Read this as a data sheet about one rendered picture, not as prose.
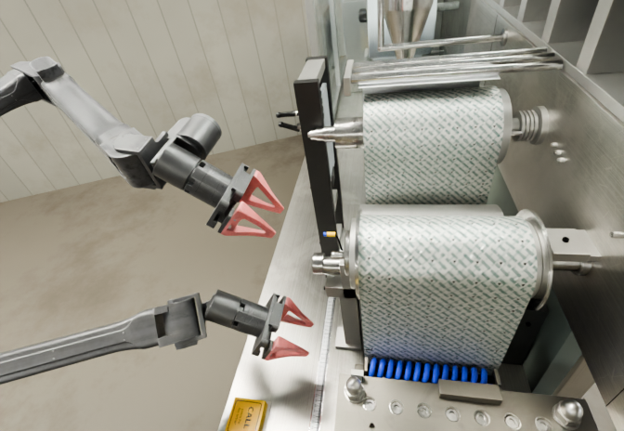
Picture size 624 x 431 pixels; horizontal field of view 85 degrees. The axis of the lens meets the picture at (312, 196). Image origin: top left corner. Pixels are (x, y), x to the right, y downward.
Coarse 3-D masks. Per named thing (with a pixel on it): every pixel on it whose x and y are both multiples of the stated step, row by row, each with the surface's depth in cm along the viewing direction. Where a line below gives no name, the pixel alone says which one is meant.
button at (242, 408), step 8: (240, 400) 72; (248, 400) 72; (256, 400) 71; (264, 400) 71; (232, 408) 71; (240, 408) 71; (248, 408) 70; (256, 408) 70; (264, 408) 70; (232, 416) 70; (240, 416) 69; (248, 416) 69; (256, 416) 69; (264, 416) 70; (232, 424) 68; (240, 424) 68; (248, 424) 68; (256, 424) 68
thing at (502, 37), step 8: (504, 32) 80; (432, 40) 84; (440, 40) 84; (448, 40) 83; (456, 40) 83; (464, 40) 82; (472, 40) 82; (480, 40) 82; (488, 40) 82; (496, 40) 81; (504, 40) 80; (384, 48) 86; (392, 48) 86; (400, 48) 86; (408, 48) 86
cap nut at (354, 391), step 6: (348, 378) 58; (354, 378) 58; (348, 384) 58; (354, 384) 57; (360, 384) 58; (348, 390) 58; (354, 390) 57; (360, 390) 58; (348, 396) 58; (354, 396) 58; (360, 396) 59; (354, 402) 59
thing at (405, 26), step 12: (384, 12) 94; (396, 12) 91; (408, 12) 90; (420, 12) 91; (396, 24) 94; (408, 24) 93; (420, 24) 94; (396, 36) 97; (408, 36) 96; (420, 36) 98
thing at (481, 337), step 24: (384, 312) 55; (408, 312) 54; (432, 312) 53; (456, 312) 52; (480, 312) 51; (504, 312) 50; (384, 336) 60; (408, 336) 58; (432, 336) 57; (456, 336) 56; (480, 336) 55; (504, 336) 54; (408, 360) 64; (432, 360) 62; (456, 360) 61; (480, 360) 60
